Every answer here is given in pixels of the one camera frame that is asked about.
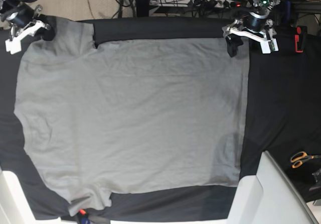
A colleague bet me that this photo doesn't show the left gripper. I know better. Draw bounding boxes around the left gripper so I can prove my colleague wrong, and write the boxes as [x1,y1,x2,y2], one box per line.
[222,10,278,57]

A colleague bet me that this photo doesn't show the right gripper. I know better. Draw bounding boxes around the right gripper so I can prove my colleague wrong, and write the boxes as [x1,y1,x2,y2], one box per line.
[5,4,56,54]

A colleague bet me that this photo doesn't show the grey T-shirt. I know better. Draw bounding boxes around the grey T-shirt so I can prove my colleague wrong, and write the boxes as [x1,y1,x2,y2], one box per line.
[14,19,250,214]

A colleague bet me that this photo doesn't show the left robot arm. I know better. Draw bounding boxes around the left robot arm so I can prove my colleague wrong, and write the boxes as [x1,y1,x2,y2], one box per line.
[222,0,280,57]

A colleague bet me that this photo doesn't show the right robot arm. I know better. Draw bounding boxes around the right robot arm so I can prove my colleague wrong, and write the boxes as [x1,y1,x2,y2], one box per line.
[1,0,55,55]

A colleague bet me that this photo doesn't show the red black clamp right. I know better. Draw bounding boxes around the red black clamp right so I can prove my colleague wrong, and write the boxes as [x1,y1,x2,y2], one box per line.
[294,26,307,53]

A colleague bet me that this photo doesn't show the white power strip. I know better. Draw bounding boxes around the white power strip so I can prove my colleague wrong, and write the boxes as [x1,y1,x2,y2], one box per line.
[149,0,250,9]

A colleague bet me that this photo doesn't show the black table cloth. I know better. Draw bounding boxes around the black table cloth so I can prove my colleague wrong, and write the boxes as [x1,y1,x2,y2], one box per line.
[1,17,320,222]

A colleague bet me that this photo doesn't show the black metal stand pole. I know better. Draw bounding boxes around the black metal stand pole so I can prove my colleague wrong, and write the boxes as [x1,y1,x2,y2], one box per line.
[135,0,150,18]

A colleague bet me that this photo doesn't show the black tool right edge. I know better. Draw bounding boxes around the black tool right edge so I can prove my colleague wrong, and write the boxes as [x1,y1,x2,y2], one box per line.
[309,169,321,191]

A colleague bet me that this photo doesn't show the white chair right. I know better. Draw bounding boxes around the white chair right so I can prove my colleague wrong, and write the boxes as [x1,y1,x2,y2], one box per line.
[227,151,318,224]

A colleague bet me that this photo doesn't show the white chair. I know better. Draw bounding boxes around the white chair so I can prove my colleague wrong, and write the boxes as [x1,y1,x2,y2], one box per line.
[1,170,35,224]
[227,151,318,224]

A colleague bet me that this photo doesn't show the white chair left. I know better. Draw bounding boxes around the white chair left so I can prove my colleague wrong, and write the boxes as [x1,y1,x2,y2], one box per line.
[1,170,35,224]

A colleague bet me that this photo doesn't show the red blue clamp bottom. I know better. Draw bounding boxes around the red blue clamp bottom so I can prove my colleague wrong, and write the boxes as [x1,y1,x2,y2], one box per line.
[75,209,91,224]

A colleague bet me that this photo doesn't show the blue clamp handle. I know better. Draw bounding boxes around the blue clamp handle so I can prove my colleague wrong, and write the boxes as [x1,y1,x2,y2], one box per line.
[280,0,291,26]

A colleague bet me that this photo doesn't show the orange handled scissors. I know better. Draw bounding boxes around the orange handled scissors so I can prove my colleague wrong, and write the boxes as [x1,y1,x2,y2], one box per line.
[290,151,320,169]

